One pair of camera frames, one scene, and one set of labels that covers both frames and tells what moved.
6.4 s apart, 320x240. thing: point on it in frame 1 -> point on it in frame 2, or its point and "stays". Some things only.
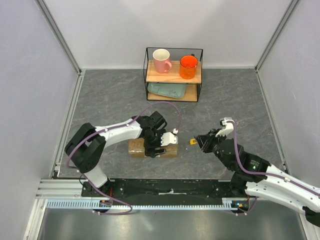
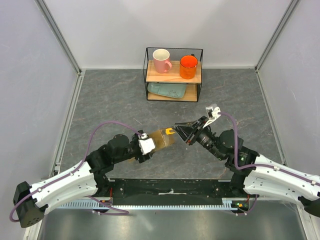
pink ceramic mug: (162, 64) stays
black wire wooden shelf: (172, 74) stays
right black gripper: (205, 141) -> (187, 133)
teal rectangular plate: (173, 90) stays
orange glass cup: (188, 66) stays
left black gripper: (150, 150) -> (143, 158)
